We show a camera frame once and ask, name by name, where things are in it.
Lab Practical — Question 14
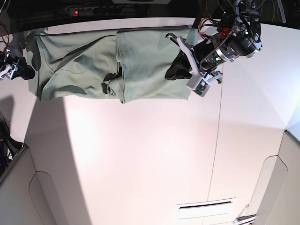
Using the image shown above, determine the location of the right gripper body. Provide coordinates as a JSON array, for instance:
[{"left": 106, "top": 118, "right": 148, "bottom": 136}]
[{"left": 0, "top": 49, "right": 24, "bottom": 81}]

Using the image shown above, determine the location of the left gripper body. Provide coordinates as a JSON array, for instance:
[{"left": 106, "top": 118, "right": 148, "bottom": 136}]
[{"left": 165, "top": 32, "right": 235, "bottom": 85}]

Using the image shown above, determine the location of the green T-shirt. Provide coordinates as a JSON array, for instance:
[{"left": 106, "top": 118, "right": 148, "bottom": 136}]
[{"left": 26, "top": 29, "right": 190, "bottom": 104}]

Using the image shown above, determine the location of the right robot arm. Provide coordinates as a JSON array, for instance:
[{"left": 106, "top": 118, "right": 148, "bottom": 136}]
[{"left": 0, "top": 23, "right": 35, "bottom": 80}]

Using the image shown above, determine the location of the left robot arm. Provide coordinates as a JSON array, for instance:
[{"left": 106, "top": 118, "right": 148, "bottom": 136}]
[{"left": 165, "top": 0, "right": 262, "bottom": 83}]

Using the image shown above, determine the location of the white slotted panel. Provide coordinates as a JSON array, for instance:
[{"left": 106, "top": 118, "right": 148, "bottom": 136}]
[{"left": 177, "top": 198, "right": 236, "bottom": 219}]

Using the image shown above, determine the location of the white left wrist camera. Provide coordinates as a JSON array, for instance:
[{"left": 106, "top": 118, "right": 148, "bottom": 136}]
[{"left": 186, "top": 75, "right": 211, "bottom": 97}]

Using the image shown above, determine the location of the black cables bundle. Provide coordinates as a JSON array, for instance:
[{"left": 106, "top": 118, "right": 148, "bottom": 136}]
[{"left": 0, "top": 112, "right": 24, "bottom": 174}]

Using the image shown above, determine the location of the grey cable loop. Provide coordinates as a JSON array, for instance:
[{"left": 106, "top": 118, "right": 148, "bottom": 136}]
[{"left": 269, "top": 0, "right": 286, "bottom": 23}]

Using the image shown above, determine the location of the power strip with red switch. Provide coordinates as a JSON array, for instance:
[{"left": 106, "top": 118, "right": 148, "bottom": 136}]
[{"left": 65, "top": 5, "right": 135, "bottom": 16}]

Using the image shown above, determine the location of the grey metal bracket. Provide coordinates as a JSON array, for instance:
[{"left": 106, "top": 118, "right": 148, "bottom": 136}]
[{"left": 232, "top": 204, "right": 256, "bottom": 225}]

